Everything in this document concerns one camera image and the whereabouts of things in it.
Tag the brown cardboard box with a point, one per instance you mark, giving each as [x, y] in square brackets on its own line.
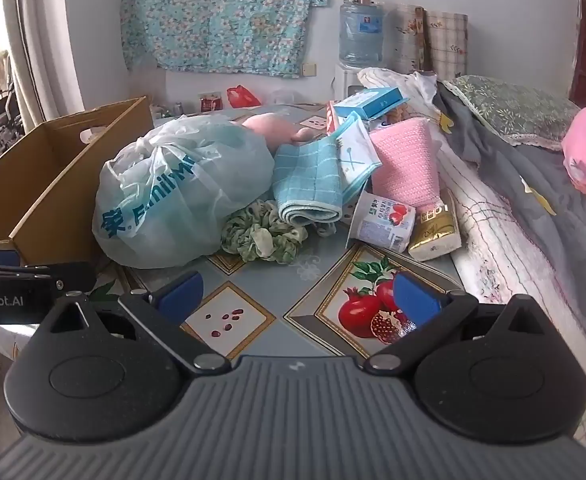
[48, 180]

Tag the small red packet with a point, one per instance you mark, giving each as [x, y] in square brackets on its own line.
[211, 102]

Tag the floral wallpaper roll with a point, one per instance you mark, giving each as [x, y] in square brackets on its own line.
[405, 35]

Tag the pink knitted pouch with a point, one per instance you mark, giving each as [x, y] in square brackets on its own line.
[408, 165]

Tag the red plastic bag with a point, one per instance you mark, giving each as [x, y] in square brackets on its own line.
[243, 96]

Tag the checked wallpaper roll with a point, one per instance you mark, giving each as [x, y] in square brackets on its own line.
[445, 45]

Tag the pale green plastic bag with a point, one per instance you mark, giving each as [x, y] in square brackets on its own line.
[173, 190]

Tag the white tissue pack green logo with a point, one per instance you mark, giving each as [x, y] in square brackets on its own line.
[378, 222]

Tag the green floral pillow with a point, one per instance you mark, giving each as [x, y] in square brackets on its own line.
[513, 105]

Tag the pink plush toy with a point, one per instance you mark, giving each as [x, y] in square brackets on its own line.
[268, 130]

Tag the blue striped towel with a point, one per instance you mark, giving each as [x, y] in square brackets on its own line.
[305, 180]

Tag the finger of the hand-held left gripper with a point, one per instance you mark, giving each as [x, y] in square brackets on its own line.
[33, 276]

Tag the grey printed quilt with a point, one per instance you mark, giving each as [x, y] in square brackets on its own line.
[548, 210]

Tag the pomegranate print tablecloth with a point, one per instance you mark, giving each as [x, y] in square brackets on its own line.
[283, 285]

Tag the cream quilted blanket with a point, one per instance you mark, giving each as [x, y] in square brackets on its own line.
[473, 220]

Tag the beige curtain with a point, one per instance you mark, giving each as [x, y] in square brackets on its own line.
[38, 35]

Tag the teal floral wall cloth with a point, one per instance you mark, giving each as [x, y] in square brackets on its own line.
[213, 15]

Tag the blue white bandage box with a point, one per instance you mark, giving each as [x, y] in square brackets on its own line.
[373, 102]

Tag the wall outlet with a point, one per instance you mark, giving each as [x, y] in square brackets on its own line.
[310, 70]

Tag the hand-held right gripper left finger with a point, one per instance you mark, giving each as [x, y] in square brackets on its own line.
[175, 287]

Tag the white red printed packet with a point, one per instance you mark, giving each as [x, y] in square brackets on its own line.
[334, 122]

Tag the white gold tissue packet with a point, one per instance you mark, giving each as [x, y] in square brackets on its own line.
[435, 235]

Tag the green floral scrunchie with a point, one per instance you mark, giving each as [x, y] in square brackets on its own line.
[258, 237]

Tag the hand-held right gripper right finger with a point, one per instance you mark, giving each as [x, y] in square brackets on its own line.
[418, 300]

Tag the white cloth with teal border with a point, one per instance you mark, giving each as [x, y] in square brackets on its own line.
[355, 155]

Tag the white water dispenser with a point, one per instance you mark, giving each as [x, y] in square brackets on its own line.
[345, 80]

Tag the orange white glove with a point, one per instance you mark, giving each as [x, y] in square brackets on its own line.
[403, 110]

